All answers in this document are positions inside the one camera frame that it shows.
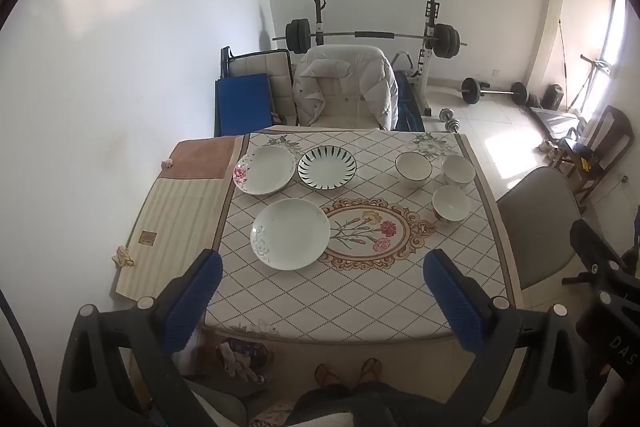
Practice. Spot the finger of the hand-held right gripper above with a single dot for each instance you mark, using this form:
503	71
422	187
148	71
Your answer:
592	242
580	279

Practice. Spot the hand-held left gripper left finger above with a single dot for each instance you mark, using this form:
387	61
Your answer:
197	297

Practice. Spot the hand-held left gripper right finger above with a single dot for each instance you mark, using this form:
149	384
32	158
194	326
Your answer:
450	297

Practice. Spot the white bowl with colourful dots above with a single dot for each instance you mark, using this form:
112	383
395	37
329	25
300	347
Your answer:
451	202

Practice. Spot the white bowl with black rim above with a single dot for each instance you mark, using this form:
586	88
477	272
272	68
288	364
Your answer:
413	167

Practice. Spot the white plate with black stripes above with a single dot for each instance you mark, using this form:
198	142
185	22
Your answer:
327	166

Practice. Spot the grey chair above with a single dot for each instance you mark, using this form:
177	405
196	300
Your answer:
537	227

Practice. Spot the floral diamond pattern tablecloth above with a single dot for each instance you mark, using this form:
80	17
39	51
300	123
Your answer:
380	297

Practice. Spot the colourful patterned cloth bundle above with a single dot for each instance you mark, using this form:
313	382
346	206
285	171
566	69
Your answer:
242	357

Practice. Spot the beige and brown striped cloth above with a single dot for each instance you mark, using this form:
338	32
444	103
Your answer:
175	217

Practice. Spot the crumpled yellowish object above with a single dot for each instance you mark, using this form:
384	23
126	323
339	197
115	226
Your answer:
122	257

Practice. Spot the person's right foot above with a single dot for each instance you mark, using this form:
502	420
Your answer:
371	370

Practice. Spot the person's foot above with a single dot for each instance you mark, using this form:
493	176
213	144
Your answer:
371	370
327	376

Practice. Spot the dark wooden chair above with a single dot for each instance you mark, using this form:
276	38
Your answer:
607	132

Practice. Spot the plain white bowl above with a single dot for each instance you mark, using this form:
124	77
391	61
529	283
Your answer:
457	169

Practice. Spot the treadmill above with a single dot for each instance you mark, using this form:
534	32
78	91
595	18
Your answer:
555	117

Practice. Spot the person's dark trousers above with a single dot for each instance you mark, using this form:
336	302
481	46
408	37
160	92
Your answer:
370	402

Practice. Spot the white plate with pink flowers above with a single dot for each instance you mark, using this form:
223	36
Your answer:
267	169

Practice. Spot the person's left foot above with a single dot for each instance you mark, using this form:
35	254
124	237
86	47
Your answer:
327	376

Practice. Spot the chrome dumbbell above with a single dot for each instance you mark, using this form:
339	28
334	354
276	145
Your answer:
451	121

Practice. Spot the short black barbell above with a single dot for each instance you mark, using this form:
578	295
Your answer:
495	92

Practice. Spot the blue bench pad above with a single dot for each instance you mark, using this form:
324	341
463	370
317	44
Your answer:
407	102

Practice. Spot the blue folded mat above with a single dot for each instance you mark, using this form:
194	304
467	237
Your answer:
243	102

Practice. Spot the window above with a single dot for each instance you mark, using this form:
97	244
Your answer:
614	32

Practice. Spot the white down jacket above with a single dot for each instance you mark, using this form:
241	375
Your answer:
375	77

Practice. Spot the cream folding chair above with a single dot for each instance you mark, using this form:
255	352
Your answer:
272	72

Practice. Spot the black barbell with long bar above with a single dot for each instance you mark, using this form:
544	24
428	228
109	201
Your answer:
372	35

